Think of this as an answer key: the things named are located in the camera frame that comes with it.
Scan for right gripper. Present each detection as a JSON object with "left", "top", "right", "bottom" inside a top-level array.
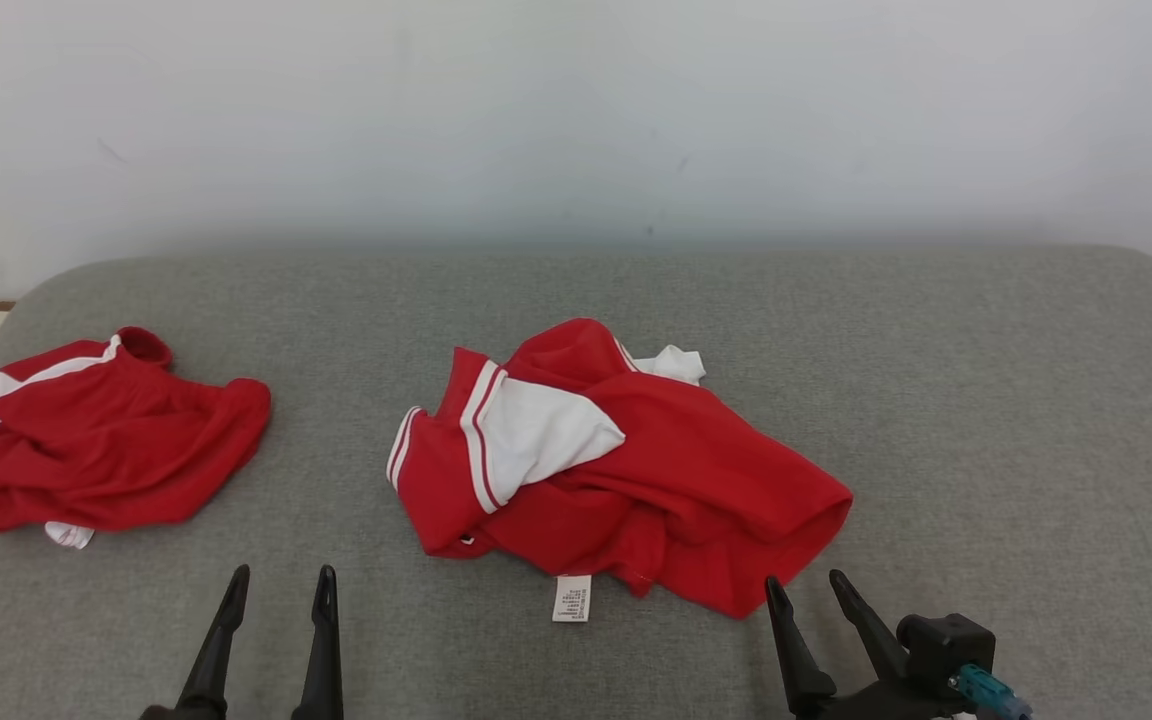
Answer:
[{"left": 764, "top": 570, "right": 977, "bottom": 720}]

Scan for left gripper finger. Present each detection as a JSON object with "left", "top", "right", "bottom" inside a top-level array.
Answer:
[
  {"left": 291, "top": 565, "right": 344, "bottom": 720},
  {"left": 174, "top": 565, "right": 250, "bottom": 720}
]

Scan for red white shirt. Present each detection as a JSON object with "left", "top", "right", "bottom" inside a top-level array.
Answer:
[{"left": 386, "top": 318, "right": 854, "bottom": 623}]

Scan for red white shorts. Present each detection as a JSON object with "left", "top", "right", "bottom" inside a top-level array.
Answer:
[{"left": 0, "top": 327, "right": 272, "bottom": 550}]

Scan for teal cable connector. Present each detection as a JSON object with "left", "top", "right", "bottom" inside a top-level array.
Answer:
[{"left": 951, "top": 663, "right": 1034, "bottom": 720}]

